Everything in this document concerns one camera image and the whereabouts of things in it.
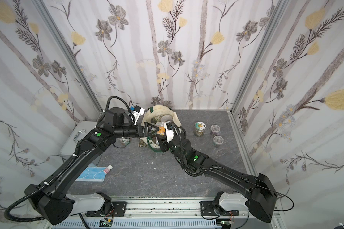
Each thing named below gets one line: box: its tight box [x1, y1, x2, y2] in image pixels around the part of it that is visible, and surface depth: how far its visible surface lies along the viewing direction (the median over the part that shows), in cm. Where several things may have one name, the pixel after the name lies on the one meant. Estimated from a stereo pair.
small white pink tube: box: [103, 164, 114, 175], surface depth 88 cm
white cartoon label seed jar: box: [193, 121, 206, 138], surface depth 103 cm
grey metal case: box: [59, 121, 97, 157], surface depth 87 cm
